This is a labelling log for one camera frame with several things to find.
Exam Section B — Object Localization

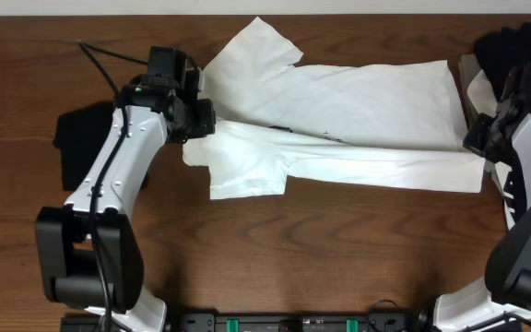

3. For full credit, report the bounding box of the white printed t-shirt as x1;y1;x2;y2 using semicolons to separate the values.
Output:
183;18;484;200

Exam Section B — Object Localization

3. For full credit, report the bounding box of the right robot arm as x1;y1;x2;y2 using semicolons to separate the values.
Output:
417;64;531;331

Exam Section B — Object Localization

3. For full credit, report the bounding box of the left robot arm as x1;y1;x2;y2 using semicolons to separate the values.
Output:
35;68;216;331

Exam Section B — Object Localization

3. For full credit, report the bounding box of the white garment in pile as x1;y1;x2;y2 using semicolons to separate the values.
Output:
467;69;515;230

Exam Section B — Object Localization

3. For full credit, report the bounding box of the black garment on pile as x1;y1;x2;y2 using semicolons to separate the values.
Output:
474;22;531;101

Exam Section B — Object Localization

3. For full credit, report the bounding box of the grey folded garment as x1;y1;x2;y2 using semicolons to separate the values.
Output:
458;54;481;128

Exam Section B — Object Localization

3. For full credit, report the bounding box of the black folded garment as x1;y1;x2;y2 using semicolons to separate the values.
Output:
52;101;149;193

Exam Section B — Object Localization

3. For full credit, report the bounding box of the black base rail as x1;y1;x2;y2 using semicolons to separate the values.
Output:
160;300;435;332

